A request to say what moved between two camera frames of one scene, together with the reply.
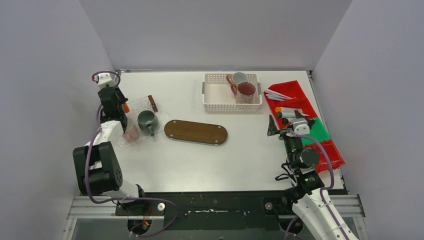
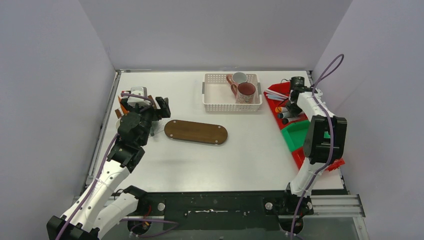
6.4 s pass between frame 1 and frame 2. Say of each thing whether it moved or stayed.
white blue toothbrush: stayed
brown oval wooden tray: stayed
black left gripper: moved
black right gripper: moved
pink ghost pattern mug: stayed
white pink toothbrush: stayed
